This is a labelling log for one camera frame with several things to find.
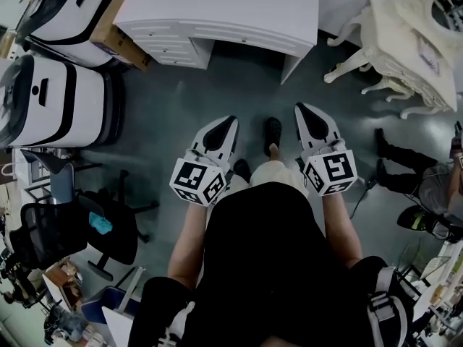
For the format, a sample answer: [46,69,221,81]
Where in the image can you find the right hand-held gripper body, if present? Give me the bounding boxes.
[298,134,358,197]

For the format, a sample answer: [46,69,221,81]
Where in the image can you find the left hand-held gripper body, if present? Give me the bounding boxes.
[169,142,233,207]

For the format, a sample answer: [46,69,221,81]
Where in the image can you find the person's left forearm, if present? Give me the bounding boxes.
[166,202,215,289]

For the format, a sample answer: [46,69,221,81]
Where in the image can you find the person's right forearm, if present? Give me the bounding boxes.
[318,192,365,271]

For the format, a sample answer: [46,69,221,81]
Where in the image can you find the small white desk drawer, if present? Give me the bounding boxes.
[124,25,191,40]
[153,51,199,67]
[143,38,195,54]

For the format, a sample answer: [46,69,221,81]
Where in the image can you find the person's black right shoe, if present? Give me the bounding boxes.
[263,116,284,158]

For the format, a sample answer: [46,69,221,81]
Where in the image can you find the person's black shoe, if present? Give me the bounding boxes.
[233,158,253,184]
[263,116,284,158]

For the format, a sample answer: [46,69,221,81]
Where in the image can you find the person's black left shoe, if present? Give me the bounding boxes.
[233,158,253,184]

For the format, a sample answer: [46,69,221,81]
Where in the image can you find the person's beige shorts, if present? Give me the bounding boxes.
[224,160,309,200]

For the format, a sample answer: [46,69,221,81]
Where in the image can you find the black green bag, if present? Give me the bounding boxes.
[396,204,455,241]

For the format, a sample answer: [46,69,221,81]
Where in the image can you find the teal cloth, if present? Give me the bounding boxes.
[89,211,114,235]

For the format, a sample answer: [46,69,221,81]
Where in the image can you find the cream ornate dressing table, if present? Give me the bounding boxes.
[323,0,463,121]

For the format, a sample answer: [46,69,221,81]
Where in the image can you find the person's black shirt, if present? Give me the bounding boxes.
[129,181,417,347]

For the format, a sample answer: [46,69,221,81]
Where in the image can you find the brown cardboard box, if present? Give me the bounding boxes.
[90,0,153,74]

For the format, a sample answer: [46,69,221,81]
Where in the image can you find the pale printed paper sheet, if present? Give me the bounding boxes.
[417,36,441,76]

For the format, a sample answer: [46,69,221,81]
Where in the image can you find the white desk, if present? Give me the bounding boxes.
[112,0,320,85]

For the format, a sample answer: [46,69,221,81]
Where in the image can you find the white black mobile robot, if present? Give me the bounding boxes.
[0,54,124,150]
[14,0,115,68]

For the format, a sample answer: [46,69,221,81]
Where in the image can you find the blue seat chair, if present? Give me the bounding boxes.
[80,283,144,327]

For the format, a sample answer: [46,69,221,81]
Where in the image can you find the black office chair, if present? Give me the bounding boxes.
[9,168,160,283]

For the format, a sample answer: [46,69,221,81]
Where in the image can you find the oval cream framed mirror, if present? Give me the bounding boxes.
[422,0,463,41]

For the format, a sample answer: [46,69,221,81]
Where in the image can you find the white table panel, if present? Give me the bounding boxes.
[101,304,140,347]

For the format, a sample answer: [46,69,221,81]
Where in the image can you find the thin black cable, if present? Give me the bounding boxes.
[349,179,380,220]

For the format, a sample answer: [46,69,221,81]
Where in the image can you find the grey metal frame chair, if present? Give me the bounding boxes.
[20,148,104,209]

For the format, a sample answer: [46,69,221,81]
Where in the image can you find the grey shoulder strap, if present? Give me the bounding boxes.
[365,265,409,347]

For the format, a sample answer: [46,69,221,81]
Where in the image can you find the white shoulder strap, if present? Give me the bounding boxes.
[158,300,198,347]

